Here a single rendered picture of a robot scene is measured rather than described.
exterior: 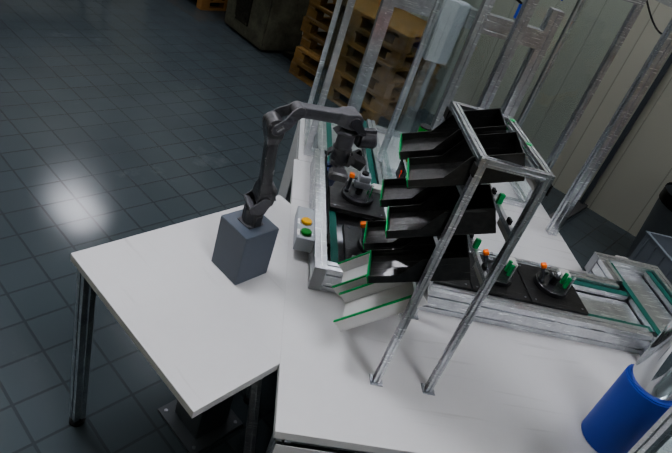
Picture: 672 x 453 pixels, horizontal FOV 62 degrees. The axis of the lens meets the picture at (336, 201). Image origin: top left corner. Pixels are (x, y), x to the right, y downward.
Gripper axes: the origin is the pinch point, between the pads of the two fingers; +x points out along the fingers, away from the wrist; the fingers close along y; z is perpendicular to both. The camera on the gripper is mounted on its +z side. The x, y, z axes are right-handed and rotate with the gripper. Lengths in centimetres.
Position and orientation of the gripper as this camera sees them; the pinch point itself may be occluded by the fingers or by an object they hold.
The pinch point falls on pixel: (332, 176)
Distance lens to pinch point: 186.5
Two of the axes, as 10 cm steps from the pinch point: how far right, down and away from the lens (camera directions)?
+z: 9.6, 2.2, 1.7
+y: -0.3, -5.4, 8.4
